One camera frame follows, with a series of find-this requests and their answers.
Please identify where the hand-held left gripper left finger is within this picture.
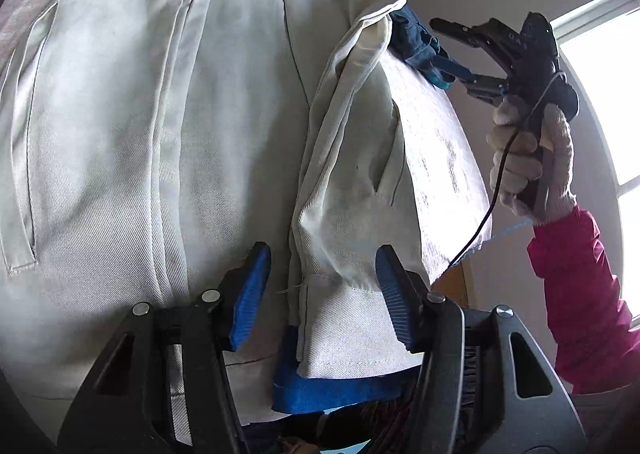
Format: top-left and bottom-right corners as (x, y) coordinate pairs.
(57, 241), (273, 454)

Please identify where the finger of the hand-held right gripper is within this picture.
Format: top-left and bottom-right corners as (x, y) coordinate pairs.
(433, 58), (509, 100)
(429, 16), (495, 50)

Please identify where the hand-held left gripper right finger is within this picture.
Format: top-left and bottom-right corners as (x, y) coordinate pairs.
(375, 244), (586, 454)

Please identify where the white and blue jacket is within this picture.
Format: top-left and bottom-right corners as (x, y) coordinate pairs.
(0, 0), (431, 415)

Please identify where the person's right hand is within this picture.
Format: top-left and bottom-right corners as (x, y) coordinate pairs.
(489, 96), (578, 227)

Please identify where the dark blue folded garment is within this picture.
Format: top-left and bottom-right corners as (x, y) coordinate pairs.
(360, 0), (456, 89)

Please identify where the white framed window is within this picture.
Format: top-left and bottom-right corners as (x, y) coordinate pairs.
(550, 0), (640, 329)

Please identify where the black cable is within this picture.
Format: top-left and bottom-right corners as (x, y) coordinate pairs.
(447, 74), (568, 269)

